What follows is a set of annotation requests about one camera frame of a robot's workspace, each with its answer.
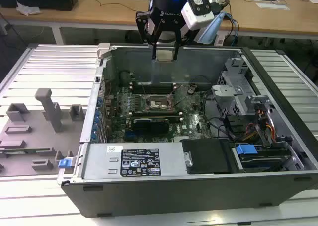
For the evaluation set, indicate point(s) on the round coin battery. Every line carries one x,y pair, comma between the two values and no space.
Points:
190,90

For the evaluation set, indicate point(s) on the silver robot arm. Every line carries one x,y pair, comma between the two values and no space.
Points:
211,27

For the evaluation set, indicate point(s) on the blue plastic case latch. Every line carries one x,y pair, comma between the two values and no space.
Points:
64,164

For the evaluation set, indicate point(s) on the blue slot retention clip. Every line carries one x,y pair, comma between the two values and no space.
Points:
95,129
100,101
94,136
98,113
97,120

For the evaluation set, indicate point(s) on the wooden desk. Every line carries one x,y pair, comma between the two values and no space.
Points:
99,15

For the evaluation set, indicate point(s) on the crumpled white paper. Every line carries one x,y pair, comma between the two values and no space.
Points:
27,9

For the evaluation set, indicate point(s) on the silver square CPU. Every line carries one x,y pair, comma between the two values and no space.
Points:
165,54

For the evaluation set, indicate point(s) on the green RAM stick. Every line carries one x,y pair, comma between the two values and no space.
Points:
24,151

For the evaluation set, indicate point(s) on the hard disk in blue carrier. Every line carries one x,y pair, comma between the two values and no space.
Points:
246,149

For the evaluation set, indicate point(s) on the green motherboard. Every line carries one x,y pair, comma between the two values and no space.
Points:
193,123

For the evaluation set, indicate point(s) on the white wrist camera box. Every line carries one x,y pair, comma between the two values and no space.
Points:
196,18

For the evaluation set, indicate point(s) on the silver metal drive cage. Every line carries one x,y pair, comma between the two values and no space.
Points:
226,94

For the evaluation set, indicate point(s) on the grey parts rack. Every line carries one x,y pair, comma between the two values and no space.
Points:
37,129

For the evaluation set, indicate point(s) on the black label sticker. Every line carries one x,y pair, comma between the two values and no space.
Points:
140,161

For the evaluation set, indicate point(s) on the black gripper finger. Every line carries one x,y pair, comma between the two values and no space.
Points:
179,38
142,24

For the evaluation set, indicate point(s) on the black open PC case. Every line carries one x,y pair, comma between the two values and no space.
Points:
174,198

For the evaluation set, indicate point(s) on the black expansion card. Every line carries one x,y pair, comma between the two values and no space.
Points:
151,125

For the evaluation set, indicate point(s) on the silver power supply unit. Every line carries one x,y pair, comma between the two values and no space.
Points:
99,161

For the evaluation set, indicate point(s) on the grey case release latch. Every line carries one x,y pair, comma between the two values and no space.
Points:
103,49

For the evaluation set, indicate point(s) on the black CPU socket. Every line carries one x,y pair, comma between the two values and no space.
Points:
157,103

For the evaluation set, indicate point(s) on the black plastic fan shroud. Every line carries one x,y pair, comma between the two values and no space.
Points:
206,156

